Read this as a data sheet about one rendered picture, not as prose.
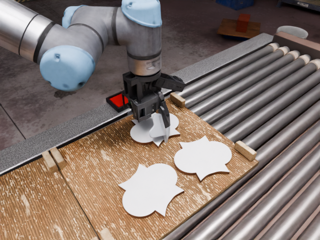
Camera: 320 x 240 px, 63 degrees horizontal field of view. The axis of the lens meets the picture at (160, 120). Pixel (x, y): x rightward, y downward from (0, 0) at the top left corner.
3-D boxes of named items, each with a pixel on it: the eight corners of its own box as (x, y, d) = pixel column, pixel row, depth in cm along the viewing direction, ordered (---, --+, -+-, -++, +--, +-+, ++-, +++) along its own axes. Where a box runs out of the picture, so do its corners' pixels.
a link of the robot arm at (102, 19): (48, 21, 46) (108, 23, 45) (70, -2, 54) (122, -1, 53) (61, 60, 52) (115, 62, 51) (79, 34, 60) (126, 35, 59)
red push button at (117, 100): (109, 102, 87) (108, 98, 86) (124, 95, 90) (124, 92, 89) (119, 110, 84) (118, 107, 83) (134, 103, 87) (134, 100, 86)
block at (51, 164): (44, 159, 66) (40, 152, 64) (51, 156, 67) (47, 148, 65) (52, 175, 62) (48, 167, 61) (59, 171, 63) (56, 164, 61)
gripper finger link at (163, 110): (158, 126, 69) (148, 96, 66) (163, 124, 70) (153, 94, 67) (168, 129, 65) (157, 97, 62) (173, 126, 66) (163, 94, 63)
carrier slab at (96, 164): (51, 156, 69) (49, 153, 68) (171, 99, 87) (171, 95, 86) (119, 273, 48) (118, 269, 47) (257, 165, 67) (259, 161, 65)
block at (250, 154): (232, 148, 69) (234, 141, 67) (237, 145, 70) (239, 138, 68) (251, 162, 65) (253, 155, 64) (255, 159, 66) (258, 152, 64)
